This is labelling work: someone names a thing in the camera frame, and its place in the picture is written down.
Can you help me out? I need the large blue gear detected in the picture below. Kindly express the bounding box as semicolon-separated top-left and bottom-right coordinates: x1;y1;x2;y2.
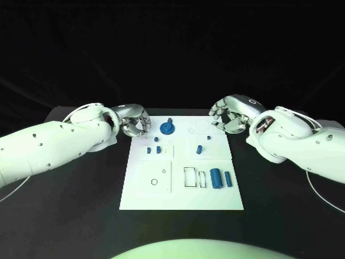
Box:
159;122;178;135

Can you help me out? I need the white task board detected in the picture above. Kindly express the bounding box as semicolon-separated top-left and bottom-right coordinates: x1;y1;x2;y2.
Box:
119;115;244;210

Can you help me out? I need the thick blue cylinder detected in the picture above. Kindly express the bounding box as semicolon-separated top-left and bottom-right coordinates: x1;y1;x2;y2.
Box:
210;168;224;190

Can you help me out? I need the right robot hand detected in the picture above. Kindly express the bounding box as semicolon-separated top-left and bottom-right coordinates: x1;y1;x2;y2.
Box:
208;94;269;134

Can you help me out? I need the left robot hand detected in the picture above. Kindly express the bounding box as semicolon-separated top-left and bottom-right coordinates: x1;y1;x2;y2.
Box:
110;104;154;139

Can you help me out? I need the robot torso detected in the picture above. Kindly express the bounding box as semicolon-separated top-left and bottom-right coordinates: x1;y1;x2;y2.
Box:
110;238;301;259

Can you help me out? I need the white cable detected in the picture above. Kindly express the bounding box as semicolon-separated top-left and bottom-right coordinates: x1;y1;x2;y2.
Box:
61;103;105;123
0;175;32;210
305;169;345;220
276;106;324;131

